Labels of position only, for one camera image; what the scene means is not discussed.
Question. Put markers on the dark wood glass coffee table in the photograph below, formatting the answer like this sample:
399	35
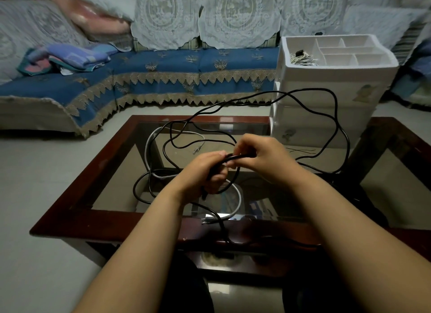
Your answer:
111	174

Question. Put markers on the person's right thumb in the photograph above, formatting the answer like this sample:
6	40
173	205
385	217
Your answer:
244	144

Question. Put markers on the folded blue pink blanket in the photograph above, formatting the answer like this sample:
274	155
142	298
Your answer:
67	57

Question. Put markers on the person's left thumb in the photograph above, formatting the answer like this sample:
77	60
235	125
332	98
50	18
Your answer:
215	156

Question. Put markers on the grey lace armrest cover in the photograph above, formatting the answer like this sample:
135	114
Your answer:
30	33

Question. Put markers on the white lace sofa doily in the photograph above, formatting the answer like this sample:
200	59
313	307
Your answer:
313	15
165	18
237	16

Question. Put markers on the person's right forearm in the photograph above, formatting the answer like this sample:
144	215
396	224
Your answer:
350	242

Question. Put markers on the person's left hand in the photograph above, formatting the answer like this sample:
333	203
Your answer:
198	174

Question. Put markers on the white plastic drawer organizer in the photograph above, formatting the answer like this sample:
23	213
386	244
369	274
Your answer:
336	87

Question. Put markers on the blue patterned sofa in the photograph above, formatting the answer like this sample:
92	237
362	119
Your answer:
168	73

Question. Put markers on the person's right hand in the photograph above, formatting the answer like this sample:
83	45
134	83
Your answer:
269	158

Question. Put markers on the person's left forearm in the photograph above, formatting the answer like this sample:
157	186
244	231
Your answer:
134	252

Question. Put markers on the striped cushion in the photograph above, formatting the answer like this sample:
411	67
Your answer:
409	40

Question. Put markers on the pink pillow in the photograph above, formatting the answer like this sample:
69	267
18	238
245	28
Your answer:
91	15

